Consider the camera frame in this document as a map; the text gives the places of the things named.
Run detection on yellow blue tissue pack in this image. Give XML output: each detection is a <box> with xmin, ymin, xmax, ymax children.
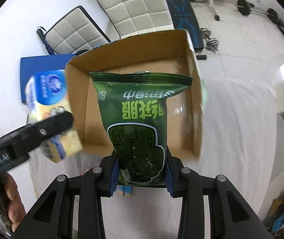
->
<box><xmin>25</xmin><ymin>70</ymin><xmax>82</xmax><ymax>163</ymax></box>

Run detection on green wet wipes pack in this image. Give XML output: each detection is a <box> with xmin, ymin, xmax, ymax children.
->
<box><xmin>90</xmin><ymin>72</ymin><xmax>192</xmax><ymax>187</ymax></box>

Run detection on person's left hand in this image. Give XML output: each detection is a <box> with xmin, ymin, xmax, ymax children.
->
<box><xmin>2</xmin><ymin>173</ymin><xmax>26</xmax><ymax>232</ymax></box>

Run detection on blue foam mat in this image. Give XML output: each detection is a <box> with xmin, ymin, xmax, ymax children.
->
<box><xmin>20</xmin><ymin>54</ymin><xmax>75</xmax><ymax>104</ymax></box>

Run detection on white tablecloth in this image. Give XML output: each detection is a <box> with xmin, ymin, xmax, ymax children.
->
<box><xmin>28</xmin><ymin>79</ymin><xmax>284</xmax><ymax>239</ymax></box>

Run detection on brown cardboard box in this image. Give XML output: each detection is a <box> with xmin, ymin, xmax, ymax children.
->
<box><xmin>65</xmin><ymin>29</ymin><xmax>203</xmax><ymax>160</ymax></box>

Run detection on small white quilted cushion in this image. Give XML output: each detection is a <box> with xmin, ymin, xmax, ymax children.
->
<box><xmin>45</xmin><ymin>5</ymin><xmax>111</xmax><ymax>55</ymax></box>

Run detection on chrome dumbbell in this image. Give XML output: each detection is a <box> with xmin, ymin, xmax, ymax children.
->
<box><xmin>201</xmin><ymin>28</ymin><xmax>219</xmax><ymax>52</ymax></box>

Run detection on black blue weight bench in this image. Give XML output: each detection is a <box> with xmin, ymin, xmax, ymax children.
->
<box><xmin>166</xmin><ymin>0</ymin><xmax>204</xmax><ymax>52</ymax></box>

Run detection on large white quilted cushion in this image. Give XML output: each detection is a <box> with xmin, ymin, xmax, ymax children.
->
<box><xmin>97</xmin><ymin>0</ymin><xmax>174</xmax><ymax>39</ymax></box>

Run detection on floor barbell black plates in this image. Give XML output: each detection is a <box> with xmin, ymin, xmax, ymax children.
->
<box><xmin>236</xmin><ymin>0</ymin><xmax>279</xmax><ymax>24</ymax></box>

